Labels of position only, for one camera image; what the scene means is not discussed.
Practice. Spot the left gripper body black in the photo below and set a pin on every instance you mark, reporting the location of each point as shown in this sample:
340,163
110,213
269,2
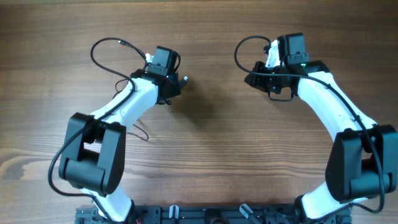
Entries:
173,86

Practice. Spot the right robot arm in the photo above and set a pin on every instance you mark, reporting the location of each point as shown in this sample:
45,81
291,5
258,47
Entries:
363,159

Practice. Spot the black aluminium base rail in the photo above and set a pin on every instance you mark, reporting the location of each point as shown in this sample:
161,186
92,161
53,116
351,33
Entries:
217,214

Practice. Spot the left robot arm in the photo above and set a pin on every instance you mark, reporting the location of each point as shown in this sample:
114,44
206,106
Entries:
93,154

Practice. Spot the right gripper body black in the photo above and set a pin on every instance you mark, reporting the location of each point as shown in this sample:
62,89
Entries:
257,79

